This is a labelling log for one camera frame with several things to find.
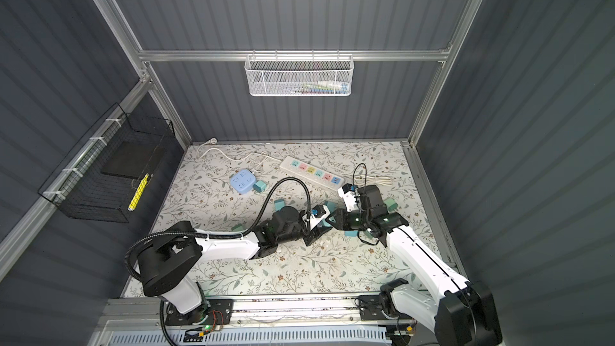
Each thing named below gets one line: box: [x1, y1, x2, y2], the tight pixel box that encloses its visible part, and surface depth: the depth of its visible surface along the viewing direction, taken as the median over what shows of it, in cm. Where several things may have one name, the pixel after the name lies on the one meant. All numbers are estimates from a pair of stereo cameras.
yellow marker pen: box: [127, 173, 150, 211], surface depth 71 cm
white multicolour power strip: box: [279, 155, 346, 190], surface depth 108 cm
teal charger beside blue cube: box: [253, 180, 267, 194], surface depth 104 cm
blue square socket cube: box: [230, 168, 258, 194], surface depth 104 cm
